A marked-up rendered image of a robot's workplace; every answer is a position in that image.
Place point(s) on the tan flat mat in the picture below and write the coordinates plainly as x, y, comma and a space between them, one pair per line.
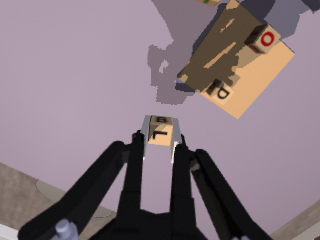
222, 54

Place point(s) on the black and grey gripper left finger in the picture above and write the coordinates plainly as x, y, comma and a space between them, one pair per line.
67, 218

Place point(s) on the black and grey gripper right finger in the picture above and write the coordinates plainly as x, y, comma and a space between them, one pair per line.
229, 217

